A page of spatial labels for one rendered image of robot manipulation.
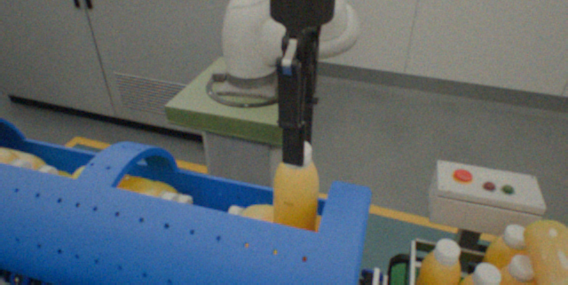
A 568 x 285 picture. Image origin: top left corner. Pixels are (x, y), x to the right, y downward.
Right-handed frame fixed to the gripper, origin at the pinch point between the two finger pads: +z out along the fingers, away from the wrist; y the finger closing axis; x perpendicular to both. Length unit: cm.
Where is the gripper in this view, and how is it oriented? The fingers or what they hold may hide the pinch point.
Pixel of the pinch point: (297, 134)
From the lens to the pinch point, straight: 56.3
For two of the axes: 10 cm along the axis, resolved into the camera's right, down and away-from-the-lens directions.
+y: -2.8, 5.2, -8.1
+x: 9.6, 1.6, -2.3
